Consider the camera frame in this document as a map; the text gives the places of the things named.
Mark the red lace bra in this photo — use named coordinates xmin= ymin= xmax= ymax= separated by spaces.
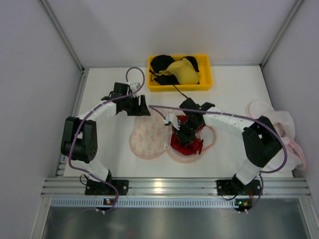
xmin=170 ymin=115 xmax=205 ymax=156

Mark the peach tulip print laundry bag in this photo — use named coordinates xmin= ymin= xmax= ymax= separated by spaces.
xmin=129 ymin=113 xmax=216 ymax=163

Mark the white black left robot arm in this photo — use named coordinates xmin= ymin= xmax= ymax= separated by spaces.
xmin=60 ymin=82 xmax=151 ymax=184

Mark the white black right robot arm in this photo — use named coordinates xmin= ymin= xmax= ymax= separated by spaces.
xmin=171 ymin=98 xmax=283 ymax=187

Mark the black bra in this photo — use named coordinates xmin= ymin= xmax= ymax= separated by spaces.
xmin=149 ymin=55 xmax=187 ymax=98

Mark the yellow bra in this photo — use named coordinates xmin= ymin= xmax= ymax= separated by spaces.
xmin=158 ymin=56 xmax=201 ymax=85

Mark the yellow plastic bin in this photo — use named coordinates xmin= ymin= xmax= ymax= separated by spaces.
xmin=147 ymin=54 xmax=213 ymax=92

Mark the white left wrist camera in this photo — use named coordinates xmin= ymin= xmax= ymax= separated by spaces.
xmin=127 ymin=81 xmax=141 ymax=94

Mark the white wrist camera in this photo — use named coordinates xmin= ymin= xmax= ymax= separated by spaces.
xmin=163 ymin=113 xmax=179 ymax=128
xmin=127 ymin=81 xmax=141 ymax=94

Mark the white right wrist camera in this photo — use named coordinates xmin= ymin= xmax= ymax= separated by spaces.
xmin=163 ymin=113 xmax=179 ymax=128

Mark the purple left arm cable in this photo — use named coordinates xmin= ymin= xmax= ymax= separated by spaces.
xmin=49 ymin=66 xmax=147 ymax=230

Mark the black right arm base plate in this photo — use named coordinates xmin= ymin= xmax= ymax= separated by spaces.
xmin=216 ymin=178 xmax=262 ymax=198

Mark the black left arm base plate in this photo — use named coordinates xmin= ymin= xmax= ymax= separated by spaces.
xmin=85 ymin=180 xmax=129 ymax=196

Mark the white slotted cable duct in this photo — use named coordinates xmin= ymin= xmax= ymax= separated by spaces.
xmin=51 ymin=198 xmax=238 ymax=208

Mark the aluminium front rail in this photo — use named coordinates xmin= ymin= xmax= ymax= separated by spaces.
xmin=41 ymin=177 xmax=311 ymax=198

